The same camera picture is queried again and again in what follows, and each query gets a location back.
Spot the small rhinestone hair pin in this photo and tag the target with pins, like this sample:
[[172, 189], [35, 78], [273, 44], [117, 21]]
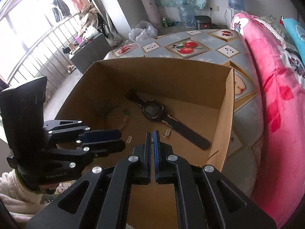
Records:
[[129, 139]]

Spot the fruit pattern tablecloth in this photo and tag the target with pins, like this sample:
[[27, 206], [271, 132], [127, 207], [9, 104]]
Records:
[[208, 84]]

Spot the dark cabinet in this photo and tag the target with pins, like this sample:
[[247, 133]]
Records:
[[93, 51]]

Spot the white plastic bag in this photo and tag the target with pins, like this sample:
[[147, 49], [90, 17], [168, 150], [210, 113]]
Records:
[[143, 31]]

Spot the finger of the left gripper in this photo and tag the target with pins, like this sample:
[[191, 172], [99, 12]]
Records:
[[99, 136], [104, 148]]

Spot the pink rolled mat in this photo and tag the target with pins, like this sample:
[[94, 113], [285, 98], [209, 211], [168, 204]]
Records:
[[152, 13]]

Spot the brown cardboard box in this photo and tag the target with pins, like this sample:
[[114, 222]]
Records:
[[152, 205]]

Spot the black watch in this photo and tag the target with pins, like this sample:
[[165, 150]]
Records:
[[156, 112]]

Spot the silver rhinestone clip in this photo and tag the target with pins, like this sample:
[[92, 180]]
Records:
[[166, 134]]

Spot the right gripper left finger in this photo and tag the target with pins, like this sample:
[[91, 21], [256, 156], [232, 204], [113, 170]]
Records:
[[99, 199]]

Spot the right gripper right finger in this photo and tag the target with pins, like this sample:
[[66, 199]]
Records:
[[205, 198]]

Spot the blue pillow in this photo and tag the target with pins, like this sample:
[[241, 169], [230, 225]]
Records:
[[296, 31]]

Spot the pink floral blanket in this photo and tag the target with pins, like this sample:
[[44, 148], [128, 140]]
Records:
[[279, 187]]

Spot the black rice cooker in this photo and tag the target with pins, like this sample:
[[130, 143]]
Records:
[[203, 22]]

